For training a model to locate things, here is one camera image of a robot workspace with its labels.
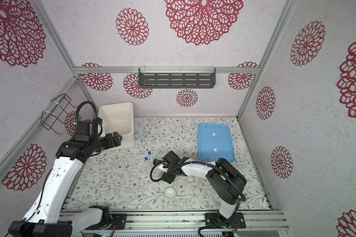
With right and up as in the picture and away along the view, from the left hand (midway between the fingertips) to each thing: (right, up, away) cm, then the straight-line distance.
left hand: (114, 142), depth 75 cm
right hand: (+25, -19, +15) cm, 34 cm away
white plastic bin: (-10, +15, +32) cm, 37 cm away
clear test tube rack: (+15, -13, +8) cm, 22 cm away
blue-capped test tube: (+15, -9, +5) cm, 18 cm away
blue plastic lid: (+59, -2, +32) cm, 68 cm away
